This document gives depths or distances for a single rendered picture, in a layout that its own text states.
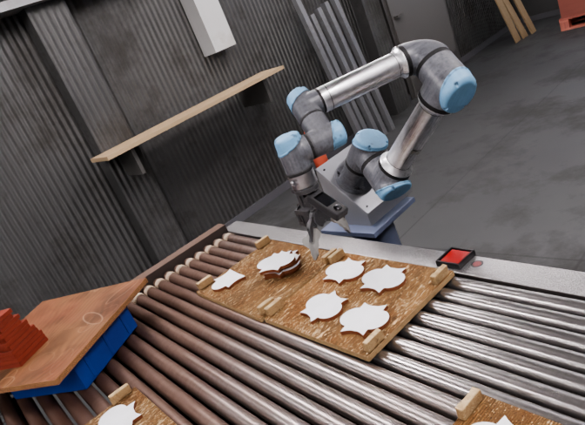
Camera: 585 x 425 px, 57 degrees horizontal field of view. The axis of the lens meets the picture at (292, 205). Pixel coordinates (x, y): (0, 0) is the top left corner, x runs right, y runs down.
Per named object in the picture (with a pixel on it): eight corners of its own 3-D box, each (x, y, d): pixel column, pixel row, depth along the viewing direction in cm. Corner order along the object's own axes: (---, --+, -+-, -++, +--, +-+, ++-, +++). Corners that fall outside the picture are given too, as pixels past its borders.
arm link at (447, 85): (381, 171, 196) (458, 45, 155) (404, 202, 188) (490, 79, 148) (355, 176, 190) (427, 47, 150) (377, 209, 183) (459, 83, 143)
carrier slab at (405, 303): (346, 256, 172) (344, 252, 172) (455, 275, 140) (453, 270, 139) (265, 322, 154) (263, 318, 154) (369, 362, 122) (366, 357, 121)
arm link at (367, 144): (366, 146, 201) (378, 120, 191) (386, 172, 195) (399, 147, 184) (339, 153, 196) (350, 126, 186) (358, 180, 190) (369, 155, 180)
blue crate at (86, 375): (72, 337, 196) (58, 315, 193) (140, 324, 184) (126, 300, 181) (13, 401, 169) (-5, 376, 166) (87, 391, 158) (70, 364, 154)
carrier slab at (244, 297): (272, 242, 205) (270, 239, 205) (344, 257, 172) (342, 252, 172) (198, 295, 188) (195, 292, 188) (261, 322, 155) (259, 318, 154)
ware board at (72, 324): (44, 305, 208) (42, 301, 207) (148, 281, 189) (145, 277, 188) (-62, 402, 165) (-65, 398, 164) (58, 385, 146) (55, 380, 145)
